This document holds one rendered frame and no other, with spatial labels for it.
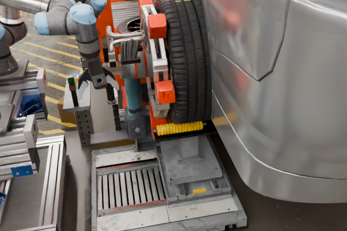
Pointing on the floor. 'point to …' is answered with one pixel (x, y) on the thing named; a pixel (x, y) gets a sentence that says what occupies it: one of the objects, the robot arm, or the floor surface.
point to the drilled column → (84, 126)
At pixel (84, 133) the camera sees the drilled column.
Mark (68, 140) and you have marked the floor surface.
